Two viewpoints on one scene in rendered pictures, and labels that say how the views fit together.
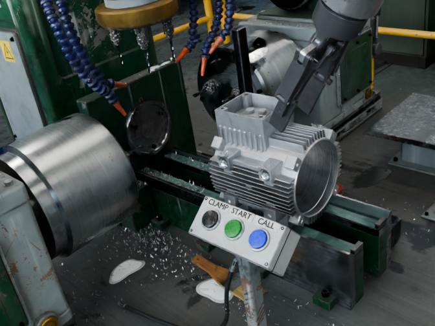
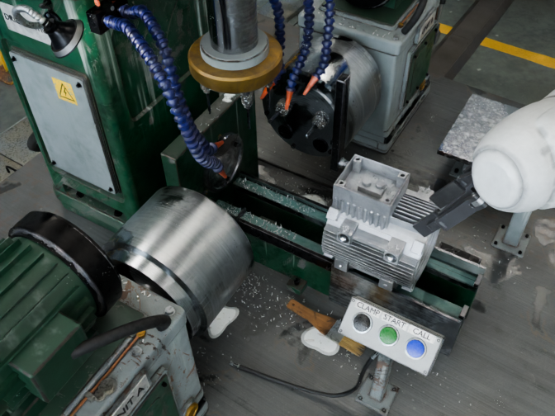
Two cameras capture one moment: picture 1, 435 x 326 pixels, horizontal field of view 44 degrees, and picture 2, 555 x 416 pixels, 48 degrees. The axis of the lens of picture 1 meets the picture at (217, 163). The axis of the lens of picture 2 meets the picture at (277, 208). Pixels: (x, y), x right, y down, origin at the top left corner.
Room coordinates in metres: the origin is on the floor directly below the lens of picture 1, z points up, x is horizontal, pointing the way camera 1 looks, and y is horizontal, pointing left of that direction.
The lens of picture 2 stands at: (0.20, 0.32, 2.01)
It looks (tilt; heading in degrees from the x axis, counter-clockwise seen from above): 48 degrees down; 345
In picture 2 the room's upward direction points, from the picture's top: 1 degrees counter-clockwise
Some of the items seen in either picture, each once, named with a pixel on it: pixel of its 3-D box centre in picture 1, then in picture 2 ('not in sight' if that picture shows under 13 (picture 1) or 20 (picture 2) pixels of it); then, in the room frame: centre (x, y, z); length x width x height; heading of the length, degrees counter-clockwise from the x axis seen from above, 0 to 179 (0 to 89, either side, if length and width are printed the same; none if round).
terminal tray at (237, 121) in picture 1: (255, 121); (370, 191); (0.98, -0.09, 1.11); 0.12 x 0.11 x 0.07; 44
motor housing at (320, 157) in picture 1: (275, 166); (383, 229); (0.95, -0.12, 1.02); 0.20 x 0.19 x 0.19; 44
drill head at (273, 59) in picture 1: (259, 79); (328, 89); (1.40, -0.15, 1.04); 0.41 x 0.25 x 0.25; 133
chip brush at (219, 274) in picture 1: (225, 277); (326, 325); (0.88, 0.02, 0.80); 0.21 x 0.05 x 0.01; 38
